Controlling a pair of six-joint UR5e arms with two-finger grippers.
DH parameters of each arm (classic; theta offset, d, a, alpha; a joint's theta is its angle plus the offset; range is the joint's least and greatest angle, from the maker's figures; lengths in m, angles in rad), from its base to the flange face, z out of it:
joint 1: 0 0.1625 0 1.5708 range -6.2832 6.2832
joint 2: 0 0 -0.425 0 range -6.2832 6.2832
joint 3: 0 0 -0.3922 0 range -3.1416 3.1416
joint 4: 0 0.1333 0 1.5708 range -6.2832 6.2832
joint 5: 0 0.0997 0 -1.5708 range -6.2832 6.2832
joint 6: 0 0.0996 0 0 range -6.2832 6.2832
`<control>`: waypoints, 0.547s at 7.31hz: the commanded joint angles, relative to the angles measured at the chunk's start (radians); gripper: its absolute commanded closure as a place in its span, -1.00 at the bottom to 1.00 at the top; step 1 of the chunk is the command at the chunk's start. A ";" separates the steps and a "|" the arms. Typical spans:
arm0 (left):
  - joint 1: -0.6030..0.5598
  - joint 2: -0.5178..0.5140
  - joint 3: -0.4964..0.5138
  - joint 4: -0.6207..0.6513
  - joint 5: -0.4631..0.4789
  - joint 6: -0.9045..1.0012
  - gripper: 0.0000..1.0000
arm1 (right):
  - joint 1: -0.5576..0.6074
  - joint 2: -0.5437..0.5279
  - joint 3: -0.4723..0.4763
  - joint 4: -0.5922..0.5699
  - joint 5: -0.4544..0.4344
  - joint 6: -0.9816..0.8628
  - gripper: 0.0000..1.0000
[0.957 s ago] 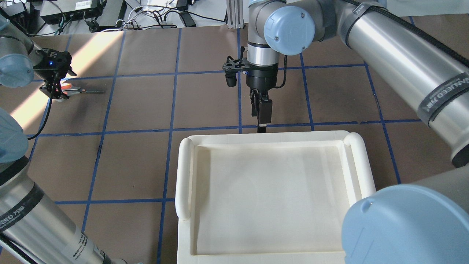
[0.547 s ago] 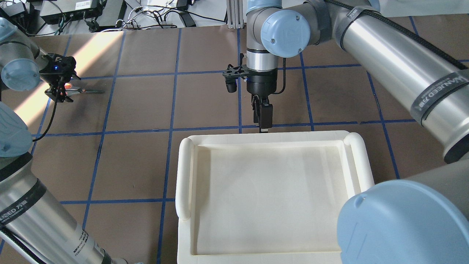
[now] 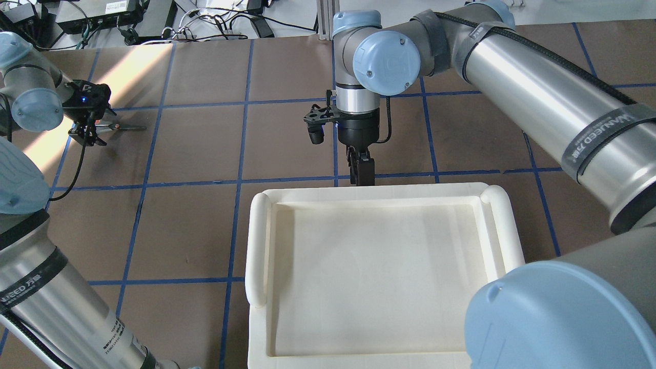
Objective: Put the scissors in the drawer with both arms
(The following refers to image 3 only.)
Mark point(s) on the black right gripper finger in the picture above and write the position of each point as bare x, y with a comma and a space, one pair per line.
352, 161
366, 169

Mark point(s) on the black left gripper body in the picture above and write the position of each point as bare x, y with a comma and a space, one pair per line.
95, 101

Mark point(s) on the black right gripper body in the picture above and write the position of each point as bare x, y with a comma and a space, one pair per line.
358, 132

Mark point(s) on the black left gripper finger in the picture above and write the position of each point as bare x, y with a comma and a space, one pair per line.
103, 111
86, 135

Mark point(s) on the grey red handled scissors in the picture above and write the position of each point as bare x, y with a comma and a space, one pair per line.
123, 127

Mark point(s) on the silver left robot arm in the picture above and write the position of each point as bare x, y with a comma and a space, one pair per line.
46, 303

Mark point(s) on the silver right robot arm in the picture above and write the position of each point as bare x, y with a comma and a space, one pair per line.
571, 105

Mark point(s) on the black electronics box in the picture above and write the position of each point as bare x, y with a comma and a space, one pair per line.
138, 20

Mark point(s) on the cream white plastic tray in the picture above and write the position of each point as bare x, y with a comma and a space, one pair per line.
372, 277

